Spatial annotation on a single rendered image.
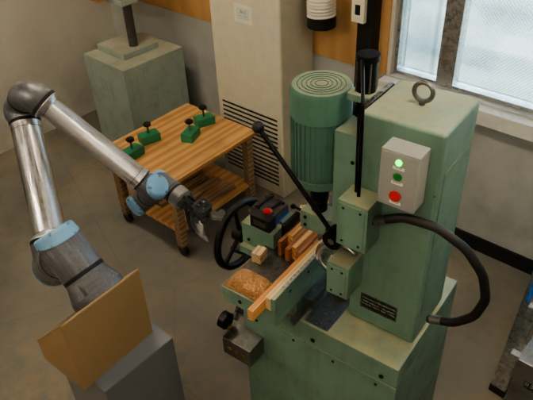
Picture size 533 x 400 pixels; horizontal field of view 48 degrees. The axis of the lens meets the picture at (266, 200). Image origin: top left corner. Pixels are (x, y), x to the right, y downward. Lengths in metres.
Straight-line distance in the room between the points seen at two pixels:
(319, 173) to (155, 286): 1.70
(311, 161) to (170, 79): 2.50
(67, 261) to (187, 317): 1.14
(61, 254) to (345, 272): 0.92
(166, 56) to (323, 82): 2.45
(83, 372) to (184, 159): 1.44
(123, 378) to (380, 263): 0.98
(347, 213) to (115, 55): 2.74
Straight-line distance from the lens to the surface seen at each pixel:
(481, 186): 3.25
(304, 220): 1.90
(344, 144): 1.61
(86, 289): 2.02
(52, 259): 2.06
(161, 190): 2.26
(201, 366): 2.84
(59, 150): 4.55
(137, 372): 2.21
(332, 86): 1.64
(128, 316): 2.13
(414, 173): 1.42
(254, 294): 1.83
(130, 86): 3.90
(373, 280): 1.78
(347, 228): 1.59
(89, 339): 2.05
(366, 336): 1.88
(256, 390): 2.39
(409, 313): 1.79
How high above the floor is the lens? 2.23
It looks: 37 degrees down
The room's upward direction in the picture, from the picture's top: 3 degrees counter-clockwise
